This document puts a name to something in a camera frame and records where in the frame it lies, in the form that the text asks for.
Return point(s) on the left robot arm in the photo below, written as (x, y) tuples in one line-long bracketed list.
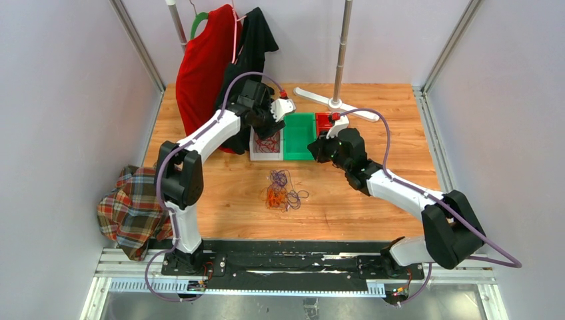
[(179, 180)]

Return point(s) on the white clothes rack stand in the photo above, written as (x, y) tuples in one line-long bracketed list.
[(334, 103)]

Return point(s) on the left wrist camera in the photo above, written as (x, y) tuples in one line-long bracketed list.
[(282, 107)]

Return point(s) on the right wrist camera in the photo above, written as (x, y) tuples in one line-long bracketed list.
[(338, 122)]

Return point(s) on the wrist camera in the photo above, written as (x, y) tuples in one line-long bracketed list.
[(338, 122), (282, 107)]

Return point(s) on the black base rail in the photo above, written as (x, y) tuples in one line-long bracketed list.
[(295, 267)]

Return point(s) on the green hanger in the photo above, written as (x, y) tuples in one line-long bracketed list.
[(199, 18)]

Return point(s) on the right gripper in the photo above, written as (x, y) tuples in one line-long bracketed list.
[(318, 148)]

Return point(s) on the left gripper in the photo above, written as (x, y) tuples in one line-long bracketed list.
[(271, 128)]

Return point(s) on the red shirt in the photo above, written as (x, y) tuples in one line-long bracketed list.
[(200, 75)]

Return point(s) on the black shirt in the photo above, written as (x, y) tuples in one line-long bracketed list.
[(256, 40)]

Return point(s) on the plaid shirt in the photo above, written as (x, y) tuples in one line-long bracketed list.
[(130, 213)]

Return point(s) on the red plastic bin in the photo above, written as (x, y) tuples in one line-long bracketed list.
[(323, 124)]

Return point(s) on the pink hanger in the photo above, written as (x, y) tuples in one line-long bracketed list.
[(237, 23)]

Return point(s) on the green plastic bin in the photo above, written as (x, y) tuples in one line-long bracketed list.
[(298, 133)]

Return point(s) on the white plastic bin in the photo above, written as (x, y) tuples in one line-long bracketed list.
[(270, 149)]

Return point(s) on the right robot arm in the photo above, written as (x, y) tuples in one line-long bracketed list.
[(452, 232)]

